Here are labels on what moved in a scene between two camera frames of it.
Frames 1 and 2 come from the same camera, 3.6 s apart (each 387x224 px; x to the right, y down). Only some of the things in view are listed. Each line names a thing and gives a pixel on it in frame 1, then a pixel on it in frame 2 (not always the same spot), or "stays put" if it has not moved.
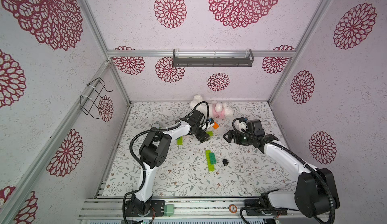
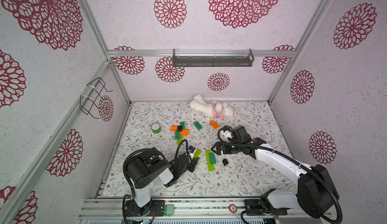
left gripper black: (203, 136) → (193, 165)
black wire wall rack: (91, 101) stays put
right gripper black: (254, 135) → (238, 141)
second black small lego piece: (225, 162) stays put
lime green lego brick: (211, 167) stays put
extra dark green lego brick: (213, 159) stays put
